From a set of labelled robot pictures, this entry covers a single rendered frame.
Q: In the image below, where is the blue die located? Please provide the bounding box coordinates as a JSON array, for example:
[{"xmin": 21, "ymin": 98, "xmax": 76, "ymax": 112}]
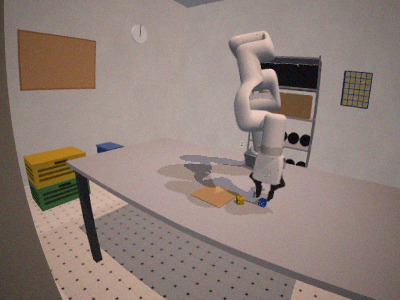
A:
[{"xmin": 258, "ymin": 198, "xmax": 267, "ymax": 207}]

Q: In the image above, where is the yellow die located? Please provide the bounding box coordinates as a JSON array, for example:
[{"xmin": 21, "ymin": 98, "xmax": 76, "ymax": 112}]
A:
[{"xmin": 236, "ymin": 196, "xmax": 245, "ymax": 205}]

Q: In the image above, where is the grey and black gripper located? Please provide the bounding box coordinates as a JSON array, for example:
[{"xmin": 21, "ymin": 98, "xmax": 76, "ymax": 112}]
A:
[{"xmin": 249, "ymin": 151, "xmax": 285, "ymax": 202}]

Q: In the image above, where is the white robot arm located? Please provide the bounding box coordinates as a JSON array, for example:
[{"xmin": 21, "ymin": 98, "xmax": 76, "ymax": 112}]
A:
[{"xmin": 229, "ymin": 31, "xmax": 287, "ymax": 156}]

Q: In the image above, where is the orange mat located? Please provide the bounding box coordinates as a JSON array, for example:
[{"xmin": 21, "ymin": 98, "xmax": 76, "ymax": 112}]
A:
[{"xmin": 190, "ymin": 184, "xmax": 239, "ymax": 208}]

